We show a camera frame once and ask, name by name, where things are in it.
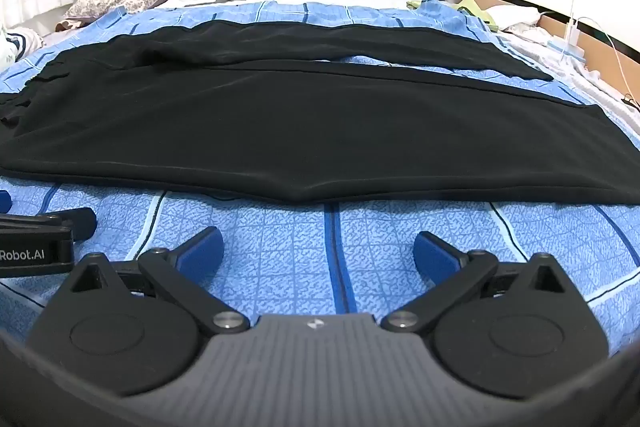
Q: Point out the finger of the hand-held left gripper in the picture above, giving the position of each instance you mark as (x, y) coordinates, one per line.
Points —
(82, 221)
(4, 200)

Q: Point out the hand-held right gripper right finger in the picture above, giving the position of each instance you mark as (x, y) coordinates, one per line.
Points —
(432, 252)

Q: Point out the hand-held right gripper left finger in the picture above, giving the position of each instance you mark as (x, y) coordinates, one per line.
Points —
(202, 251)

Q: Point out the black pants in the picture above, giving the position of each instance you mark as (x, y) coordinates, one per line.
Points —
(300, 122)

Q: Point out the blue checked blanket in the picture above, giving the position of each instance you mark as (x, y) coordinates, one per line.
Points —
(350, 237)

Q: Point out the yellow-green cloth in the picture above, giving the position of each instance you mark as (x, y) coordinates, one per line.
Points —
(475, 9)

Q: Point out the white charger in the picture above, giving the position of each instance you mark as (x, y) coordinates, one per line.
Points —
(573, 33)

